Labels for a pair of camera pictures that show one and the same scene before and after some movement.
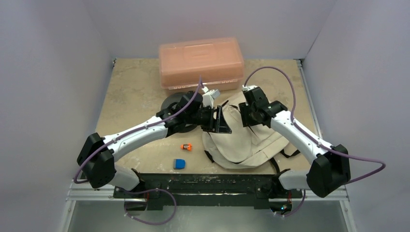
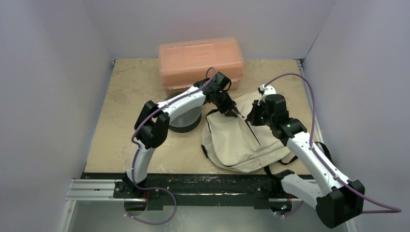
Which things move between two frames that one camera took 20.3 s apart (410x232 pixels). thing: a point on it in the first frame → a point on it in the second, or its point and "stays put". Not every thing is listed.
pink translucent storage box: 219,62 stays put
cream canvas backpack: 246,146 stays put
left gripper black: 211,126 → 227,108
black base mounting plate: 207,192 stays put
